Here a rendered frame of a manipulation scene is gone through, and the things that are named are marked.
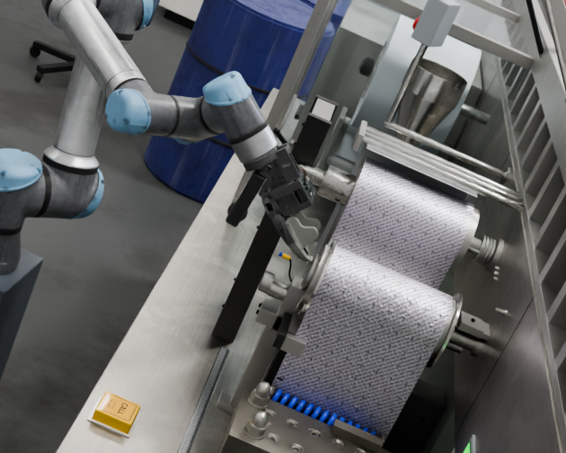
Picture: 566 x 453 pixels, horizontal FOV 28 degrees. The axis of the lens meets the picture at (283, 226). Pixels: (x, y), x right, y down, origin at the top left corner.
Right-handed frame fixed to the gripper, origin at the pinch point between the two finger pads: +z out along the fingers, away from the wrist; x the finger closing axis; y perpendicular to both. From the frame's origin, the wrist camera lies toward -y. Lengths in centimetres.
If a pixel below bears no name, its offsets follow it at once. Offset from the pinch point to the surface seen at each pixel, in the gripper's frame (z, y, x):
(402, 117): 0, 17, 68
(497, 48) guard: 1, 42, 95
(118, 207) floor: 29, -141, 260
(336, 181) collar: -4.3, 7.2, 21.4
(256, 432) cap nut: 18.1, -14.7, -24.8
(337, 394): 25.1, -4.6, -7.2
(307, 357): 16.2, -6.1, -7.2
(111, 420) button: 7.8, -39.5, -20.2
